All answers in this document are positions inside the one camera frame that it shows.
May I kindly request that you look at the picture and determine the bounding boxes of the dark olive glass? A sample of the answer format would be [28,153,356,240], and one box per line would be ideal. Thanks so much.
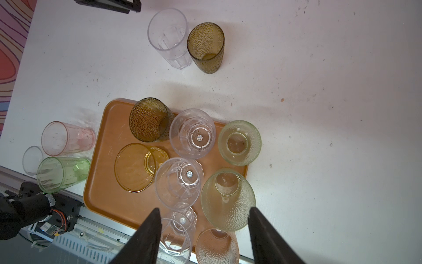
[129,97,175,143]

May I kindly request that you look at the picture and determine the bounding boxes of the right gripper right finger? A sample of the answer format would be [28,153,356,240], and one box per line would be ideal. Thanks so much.
[248,207,304,264]

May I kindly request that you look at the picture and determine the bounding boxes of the brown glass back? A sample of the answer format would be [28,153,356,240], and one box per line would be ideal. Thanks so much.
[187,22,225,74]

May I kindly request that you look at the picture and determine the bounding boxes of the tall pale green glass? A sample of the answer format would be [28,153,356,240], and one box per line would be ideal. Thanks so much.
[201,168,256,232]

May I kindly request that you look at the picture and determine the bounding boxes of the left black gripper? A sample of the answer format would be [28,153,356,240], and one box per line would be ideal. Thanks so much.
[75,0,142,14]

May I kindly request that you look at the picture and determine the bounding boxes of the small pale green glass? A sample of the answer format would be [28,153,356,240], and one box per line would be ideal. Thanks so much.
[218,120,262,166]

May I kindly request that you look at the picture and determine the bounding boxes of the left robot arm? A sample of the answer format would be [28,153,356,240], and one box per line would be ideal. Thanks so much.
[1,181,82,240]

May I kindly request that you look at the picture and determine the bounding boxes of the bright green glass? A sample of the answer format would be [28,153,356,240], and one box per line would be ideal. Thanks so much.
[36,157,91,194]

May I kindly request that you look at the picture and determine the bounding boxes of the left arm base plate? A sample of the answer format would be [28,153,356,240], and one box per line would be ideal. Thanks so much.
[29,194,83,239]

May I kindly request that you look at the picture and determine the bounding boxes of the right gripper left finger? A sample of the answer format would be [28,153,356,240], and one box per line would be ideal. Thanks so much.
[110,207,162,264]

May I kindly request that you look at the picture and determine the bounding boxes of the pink glass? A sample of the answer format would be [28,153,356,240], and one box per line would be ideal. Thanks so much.
[41,121,96,156]
[195,228,240,264]

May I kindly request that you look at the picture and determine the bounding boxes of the yellow glass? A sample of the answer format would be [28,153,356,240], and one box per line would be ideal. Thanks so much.
[114,143,169,193]

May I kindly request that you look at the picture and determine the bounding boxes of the small clear glass left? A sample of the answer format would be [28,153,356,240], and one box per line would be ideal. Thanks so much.
[22,146,45,176]

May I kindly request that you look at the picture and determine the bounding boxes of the brown plastic tray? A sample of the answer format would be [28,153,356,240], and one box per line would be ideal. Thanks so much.
[83,99,248,251]

